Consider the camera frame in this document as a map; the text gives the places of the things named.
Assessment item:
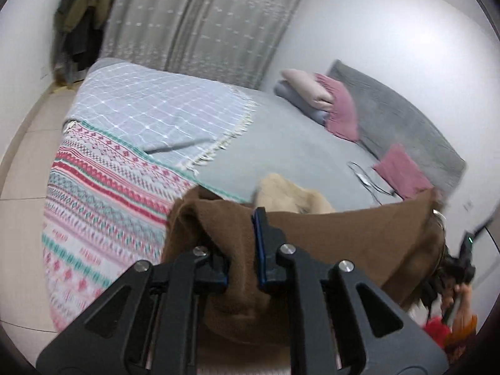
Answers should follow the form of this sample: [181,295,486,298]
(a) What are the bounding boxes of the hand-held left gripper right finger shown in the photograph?
[251,206,449,375]

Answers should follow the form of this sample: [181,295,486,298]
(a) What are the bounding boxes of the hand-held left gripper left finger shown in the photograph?
[36,245,230,375]

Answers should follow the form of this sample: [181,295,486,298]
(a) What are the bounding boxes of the brown jacket with fur collar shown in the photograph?
[160,172,448,348]

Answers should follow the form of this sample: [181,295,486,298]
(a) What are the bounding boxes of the hanging dark clothes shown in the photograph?
[52,0,126,85]

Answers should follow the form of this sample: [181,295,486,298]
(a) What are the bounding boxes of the person's right hand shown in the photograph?
[448,282,476,322]

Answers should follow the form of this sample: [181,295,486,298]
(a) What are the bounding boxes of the red patterned cloth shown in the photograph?
[424,314,479,364]

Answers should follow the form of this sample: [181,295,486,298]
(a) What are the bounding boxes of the pink pillow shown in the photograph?
[373,143,435,201]
[316,73,361,142]

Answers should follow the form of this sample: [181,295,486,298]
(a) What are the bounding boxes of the grey bed sheet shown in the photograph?
[193,86,405,208]

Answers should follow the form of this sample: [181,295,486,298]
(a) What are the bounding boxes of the patterned red and green blanket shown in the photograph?
[41,119,251,333]

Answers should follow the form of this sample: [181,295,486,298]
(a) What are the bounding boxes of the grey-blue folded pillow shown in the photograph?
[273,81,332,126]

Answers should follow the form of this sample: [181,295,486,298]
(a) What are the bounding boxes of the grey quilted headboard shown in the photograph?
[326,59,468,201]

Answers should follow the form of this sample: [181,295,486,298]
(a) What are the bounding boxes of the beige folded pillow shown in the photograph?
[281,69,337,112]

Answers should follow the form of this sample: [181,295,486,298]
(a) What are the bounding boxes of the light blue checked blanket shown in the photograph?
[63,58,259,175]

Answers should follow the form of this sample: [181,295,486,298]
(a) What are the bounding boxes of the grey star-print curtain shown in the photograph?
[99,0,314,91]

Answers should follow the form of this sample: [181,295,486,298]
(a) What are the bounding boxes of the black cable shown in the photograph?
[347,161,396,205]

